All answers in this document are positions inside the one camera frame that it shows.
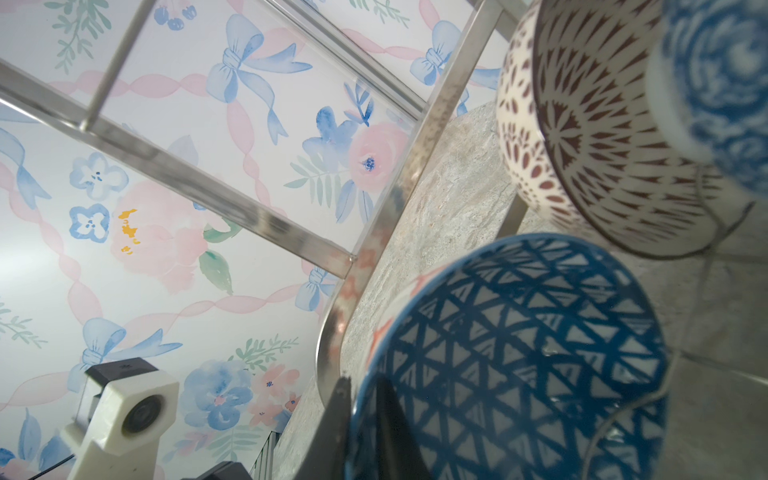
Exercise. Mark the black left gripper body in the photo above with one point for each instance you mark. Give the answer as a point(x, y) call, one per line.
point(226, 470)

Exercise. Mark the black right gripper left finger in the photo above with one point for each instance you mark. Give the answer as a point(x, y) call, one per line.
point(326, 456)

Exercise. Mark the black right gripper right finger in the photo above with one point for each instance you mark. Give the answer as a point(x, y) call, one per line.
point(398, 454)

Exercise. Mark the blue geometric pattern bowl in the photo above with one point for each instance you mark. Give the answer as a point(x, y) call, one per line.
point(520, 360)

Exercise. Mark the maroon white pattern bowl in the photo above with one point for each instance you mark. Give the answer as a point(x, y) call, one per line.
point(581, 145)

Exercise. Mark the steel wire dish rack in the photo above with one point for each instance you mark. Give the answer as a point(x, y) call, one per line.
point(100, 262)

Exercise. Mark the blue floral bowl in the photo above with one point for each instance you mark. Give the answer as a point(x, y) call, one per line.
point(706, 86)

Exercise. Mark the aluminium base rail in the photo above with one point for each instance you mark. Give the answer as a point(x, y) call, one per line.
point(262, 468)

